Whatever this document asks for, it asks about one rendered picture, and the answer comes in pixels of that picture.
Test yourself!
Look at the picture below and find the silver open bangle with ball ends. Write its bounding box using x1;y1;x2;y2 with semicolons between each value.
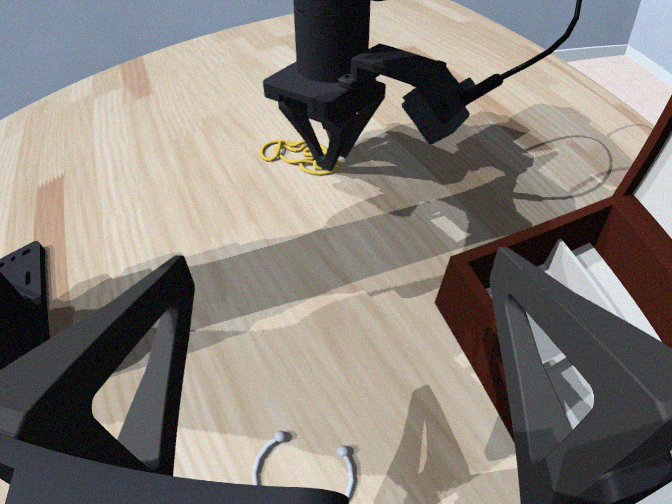
252;431;354;498

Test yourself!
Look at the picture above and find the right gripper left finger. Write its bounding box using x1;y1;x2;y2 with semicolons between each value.
0;255;195;476

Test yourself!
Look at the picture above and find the gold chain necklace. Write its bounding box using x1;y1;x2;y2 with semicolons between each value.
260;140;341;175

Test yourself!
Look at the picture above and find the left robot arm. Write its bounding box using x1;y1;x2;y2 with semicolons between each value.
0;0;470;370

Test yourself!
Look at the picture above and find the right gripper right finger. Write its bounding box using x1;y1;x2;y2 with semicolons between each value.
490;247;672;504

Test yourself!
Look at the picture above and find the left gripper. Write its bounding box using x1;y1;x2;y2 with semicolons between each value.
263;7;469;171

